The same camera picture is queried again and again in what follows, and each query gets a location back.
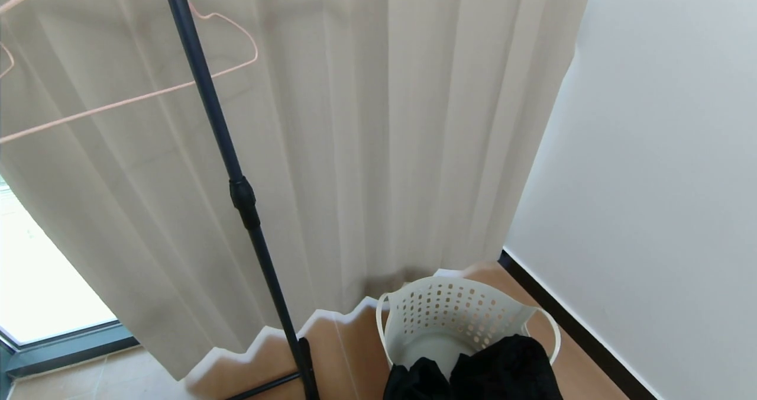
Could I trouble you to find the black clothes rack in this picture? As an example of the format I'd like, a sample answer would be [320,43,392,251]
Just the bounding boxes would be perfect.
[159,0,322,400]

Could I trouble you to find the black garment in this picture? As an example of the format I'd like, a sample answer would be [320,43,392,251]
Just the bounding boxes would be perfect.
[383,357,469,400]

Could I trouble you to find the beige curtain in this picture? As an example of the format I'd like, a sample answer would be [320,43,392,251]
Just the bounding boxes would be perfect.
[0,0,597,384]

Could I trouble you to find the black shorts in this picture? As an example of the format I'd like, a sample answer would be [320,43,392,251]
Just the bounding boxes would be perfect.
[449,333,564,400]

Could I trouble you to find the white laundry basket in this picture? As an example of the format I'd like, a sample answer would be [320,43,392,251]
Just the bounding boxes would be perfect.
[375,275,562,384]

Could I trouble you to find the window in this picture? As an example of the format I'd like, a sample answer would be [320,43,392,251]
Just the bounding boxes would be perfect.
[0,175,141,400]

